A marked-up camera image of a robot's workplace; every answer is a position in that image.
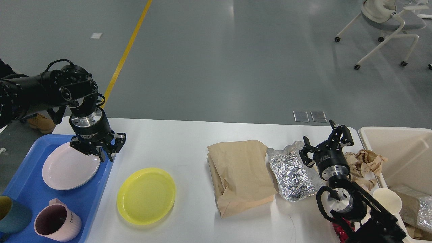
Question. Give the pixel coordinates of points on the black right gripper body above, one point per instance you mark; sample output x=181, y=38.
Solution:
x=331, y=163

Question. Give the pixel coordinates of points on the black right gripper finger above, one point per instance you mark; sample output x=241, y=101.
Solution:
x=340, y=137
x=305, y=150

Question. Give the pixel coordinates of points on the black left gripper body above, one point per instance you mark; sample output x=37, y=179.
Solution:
x=92, y=128

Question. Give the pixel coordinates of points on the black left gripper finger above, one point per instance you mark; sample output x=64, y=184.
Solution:
x=111, y=145
x=86, y=148

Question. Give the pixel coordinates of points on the yellow plastic plate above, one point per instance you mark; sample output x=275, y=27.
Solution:
x=146, y=196

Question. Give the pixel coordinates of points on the pink ribbed mug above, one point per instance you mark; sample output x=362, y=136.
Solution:
x=57, y=222

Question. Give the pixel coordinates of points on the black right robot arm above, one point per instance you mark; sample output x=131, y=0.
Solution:
x=344, y=202

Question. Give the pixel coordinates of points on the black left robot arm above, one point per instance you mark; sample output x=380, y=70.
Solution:
x=55, y=90

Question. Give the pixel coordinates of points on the silver foil pouch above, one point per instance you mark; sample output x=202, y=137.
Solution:
x=295, y=180

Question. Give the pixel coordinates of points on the pink round plate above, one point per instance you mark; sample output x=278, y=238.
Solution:
x=66, y=168

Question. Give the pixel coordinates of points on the crumpled brown paper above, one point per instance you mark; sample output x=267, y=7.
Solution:
x=365, y=163

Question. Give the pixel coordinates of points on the tan work boot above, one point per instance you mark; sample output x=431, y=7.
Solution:
x=43, y=124

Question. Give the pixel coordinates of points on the right metal floor plate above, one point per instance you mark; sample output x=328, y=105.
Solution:
x=319, y=116

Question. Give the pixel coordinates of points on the metal floor plate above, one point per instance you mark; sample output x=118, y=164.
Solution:
x=319, y=116
x=301, y=116

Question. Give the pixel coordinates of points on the left metal floor plate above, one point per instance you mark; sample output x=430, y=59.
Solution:
x=301, y=116

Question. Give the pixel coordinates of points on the blue plastic tray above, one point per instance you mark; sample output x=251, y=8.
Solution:
x=27, y=186

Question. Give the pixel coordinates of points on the beige plastic bin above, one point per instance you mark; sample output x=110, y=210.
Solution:
x=409, y=154

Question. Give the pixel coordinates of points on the white paper cup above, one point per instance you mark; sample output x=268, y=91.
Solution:
x=388, y=199

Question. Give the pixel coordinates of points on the brown paper bag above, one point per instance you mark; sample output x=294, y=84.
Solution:
x=240, y=176

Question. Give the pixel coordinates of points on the red snack wrapper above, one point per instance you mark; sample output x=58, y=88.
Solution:
x=340, y=231

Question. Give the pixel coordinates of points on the white paper scrap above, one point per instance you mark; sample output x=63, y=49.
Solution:
x=96, y=35

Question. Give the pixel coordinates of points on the teal blue cup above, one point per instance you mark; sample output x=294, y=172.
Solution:
x=14, y=217

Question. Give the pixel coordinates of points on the wrapped package in bin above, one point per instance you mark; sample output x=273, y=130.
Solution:
x=416, y=207

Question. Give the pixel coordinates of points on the person in black clothes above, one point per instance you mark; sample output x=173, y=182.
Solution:
x=5, y=69

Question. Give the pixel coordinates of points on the white office chair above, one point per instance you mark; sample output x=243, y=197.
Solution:
x=392, y=23

